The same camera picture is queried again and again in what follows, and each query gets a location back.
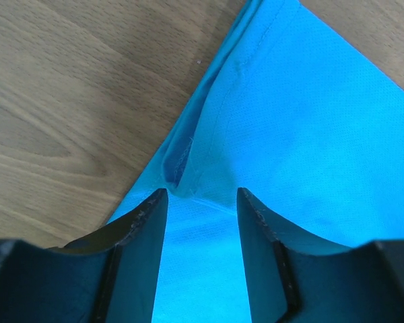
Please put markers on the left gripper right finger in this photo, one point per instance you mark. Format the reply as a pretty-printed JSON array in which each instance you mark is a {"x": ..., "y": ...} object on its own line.
[{"x": 293, "y": 275}]

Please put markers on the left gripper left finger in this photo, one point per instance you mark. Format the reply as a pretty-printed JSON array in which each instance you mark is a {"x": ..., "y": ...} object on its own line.
[{"x": 109, "y": 275}]

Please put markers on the teal t shirt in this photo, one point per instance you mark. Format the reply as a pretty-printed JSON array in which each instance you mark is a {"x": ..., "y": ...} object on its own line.
[{"x": 291, "y": 111}]

